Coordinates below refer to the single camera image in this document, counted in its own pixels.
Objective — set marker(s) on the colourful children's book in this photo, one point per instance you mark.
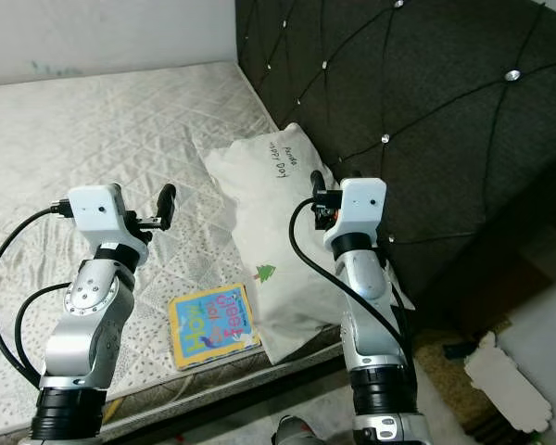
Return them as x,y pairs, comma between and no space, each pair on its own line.
213,329

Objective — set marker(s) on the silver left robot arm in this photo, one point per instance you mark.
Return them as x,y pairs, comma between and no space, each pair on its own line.
93,324

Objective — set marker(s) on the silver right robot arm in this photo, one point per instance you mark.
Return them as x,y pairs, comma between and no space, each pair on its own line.
366,306

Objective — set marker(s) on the beige pillow with lettering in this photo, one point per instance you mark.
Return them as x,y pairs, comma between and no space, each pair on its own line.
269,222

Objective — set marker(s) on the grey quilted mattress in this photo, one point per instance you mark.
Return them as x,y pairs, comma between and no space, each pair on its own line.
74,130

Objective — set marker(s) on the black tufted headboard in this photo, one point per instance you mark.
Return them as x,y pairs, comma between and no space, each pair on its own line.
435,93

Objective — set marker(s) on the brown fuzzy floor mat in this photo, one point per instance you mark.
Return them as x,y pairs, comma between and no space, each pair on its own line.
445,380

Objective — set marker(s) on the grey right robot leg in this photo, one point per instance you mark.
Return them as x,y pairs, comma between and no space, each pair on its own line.
301,432

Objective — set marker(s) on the white cardboard piece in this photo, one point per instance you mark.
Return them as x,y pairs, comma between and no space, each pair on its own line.
505,385

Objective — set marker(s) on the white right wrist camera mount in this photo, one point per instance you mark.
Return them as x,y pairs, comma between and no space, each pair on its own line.
360,209

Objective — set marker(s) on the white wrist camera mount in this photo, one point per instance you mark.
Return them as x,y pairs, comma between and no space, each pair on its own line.
360,209
102,211

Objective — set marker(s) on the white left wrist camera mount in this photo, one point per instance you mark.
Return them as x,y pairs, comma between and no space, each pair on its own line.
102,211

